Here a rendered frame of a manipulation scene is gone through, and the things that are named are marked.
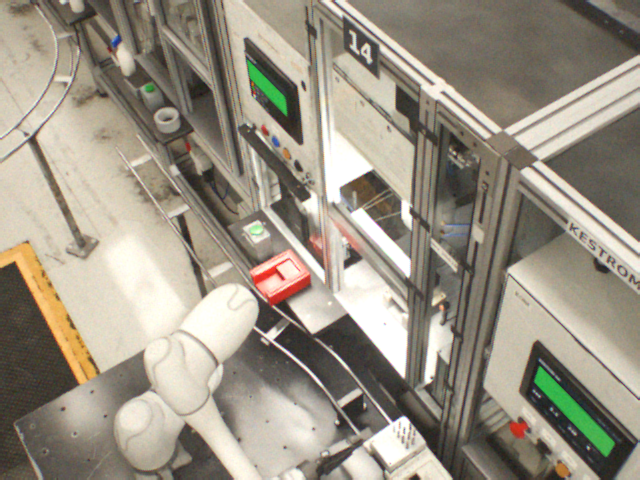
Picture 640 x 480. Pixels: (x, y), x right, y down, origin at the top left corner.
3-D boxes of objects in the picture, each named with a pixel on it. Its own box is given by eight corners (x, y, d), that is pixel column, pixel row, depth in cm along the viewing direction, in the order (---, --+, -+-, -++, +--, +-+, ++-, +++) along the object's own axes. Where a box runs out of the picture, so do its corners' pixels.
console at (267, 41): (236, 118, 237) (211, -13, 201) (314, 81, 246) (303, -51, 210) (311, 202, 214) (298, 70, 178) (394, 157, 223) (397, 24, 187)
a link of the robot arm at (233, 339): (144, 396, 244) (189, 345, 255) (183, 429, 243) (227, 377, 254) (170, 322, 177) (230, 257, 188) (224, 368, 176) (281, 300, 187)
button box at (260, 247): (246, 249, 263) (242, 227, 254) (266, 238, 266) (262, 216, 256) (258, 264, 259) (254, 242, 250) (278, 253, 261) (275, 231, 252)
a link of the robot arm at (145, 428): (113, 453, 238) (93, 422, 221) (153, 408, 247) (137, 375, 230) (152, 482, 232) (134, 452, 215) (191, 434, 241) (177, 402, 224)
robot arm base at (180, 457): (146, 504, 234) (142, 497, 229) (116, 447, 246) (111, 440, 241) (199, 471, 240) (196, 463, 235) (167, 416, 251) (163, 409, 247)
